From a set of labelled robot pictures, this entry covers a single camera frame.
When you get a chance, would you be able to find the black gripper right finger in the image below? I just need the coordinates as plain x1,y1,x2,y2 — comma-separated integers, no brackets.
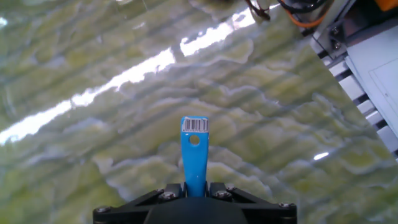
207,182,298,224

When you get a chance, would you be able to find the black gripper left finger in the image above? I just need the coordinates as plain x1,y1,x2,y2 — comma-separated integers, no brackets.
92,182,184,224

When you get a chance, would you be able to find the blue-handled brown bristle brush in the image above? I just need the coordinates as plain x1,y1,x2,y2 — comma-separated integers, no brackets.
180,116,210,197

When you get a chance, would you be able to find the green marble pattern mat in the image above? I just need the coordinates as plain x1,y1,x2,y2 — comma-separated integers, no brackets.
0,0,398,224

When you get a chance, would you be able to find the white paper with table print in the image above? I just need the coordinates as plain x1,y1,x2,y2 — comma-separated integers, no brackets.
344,24,398,139

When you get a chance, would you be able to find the orange plastic block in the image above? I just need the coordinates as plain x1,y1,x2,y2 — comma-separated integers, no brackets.
374,0,398,12

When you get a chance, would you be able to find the metal corner bracket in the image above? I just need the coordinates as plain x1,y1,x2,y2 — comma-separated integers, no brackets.
310,17,349,60

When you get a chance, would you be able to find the orange cable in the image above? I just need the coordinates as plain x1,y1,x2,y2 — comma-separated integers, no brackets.
284,6,335,29

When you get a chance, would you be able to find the dark red wire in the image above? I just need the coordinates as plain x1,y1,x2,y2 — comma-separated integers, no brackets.
244,0,271,21

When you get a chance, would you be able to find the black cable by frame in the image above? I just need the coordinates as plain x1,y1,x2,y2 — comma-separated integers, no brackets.
276,0,330,14

